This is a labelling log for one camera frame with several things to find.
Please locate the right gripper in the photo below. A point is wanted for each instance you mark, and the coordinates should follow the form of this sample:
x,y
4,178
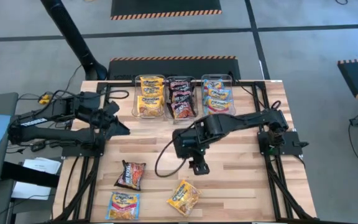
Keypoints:
x,y
179,137

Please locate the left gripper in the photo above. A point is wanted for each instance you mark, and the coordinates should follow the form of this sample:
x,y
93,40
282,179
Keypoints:
x,y
96,119

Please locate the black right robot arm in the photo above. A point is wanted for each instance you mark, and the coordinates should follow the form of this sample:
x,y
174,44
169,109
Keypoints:
x,y
244,119

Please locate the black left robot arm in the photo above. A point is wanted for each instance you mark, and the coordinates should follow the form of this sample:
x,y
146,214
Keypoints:
x,y
57,137

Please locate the clear plastic bin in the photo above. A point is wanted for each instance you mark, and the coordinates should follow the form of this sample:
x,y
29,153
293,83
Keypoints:
x,y
167,93
134,93
234,93

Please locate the white paper sheets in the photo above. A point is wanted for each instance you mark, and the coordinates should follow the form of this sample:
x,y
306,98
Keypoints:
x,y
42,165

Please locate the black padded pole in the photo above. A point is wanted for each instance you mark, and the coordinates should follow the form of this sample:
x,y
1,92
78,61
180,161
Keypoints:
x,y
70,31

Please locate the black flat bar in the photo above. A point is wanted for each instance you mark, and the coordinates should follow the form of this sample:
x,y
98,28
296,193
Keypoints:
x,y
30,175

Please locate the black aluminium table frame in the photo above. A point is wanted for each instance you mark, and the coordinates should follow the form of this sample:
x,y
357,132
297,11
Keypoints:
x,y
113,83

